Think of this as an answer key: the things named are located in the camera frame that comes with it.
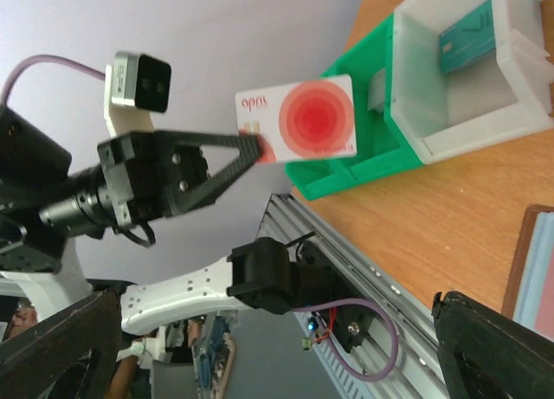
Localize green plastic organizer tray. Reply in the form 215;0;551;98
285;15;422;201

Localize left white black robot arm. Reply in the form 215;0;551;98
1;106;265;282

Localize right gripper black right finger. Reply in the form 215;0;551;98
431;291;553;398

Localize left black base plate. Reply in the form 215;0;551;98
295;240;377;353

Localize slotted grey cable duct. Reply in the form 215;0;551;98
310;342;374;399

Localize teal card in white tray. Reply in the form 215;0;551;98
439;0;495;74

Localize left small circuit board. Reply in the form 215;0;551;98
302;315;322;351

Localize white translucent tray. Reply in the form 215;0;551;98
390;0;553;164

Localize white red circle card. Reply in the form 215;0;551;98
235;74;357;164

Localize aluminium front rail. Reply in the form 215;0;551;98
258;195;448;398

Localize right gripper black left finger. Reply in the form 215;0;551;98
1;291;122;398

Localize brown leather card holder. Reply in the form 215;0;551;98
501;205;553;340

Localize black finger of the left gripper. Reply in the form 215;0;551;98
155;130;261;151
172;147;262;216

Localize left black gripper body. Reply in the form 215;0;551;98
97;130;216;235

